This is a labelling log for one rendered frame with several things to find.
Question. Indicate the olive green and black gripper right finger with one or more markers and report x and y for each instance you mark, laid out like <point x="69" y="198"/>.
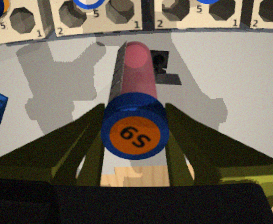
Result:
<point x="215" y="157"/>

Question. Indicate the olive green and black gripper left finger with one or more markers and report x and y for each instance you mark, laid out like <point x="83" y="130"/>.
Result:
<point x="56" y="156"/>

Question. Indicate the grey flat mat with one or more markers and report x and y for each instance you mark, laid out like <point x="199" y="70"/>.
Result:
<point x="227" y="82"/>

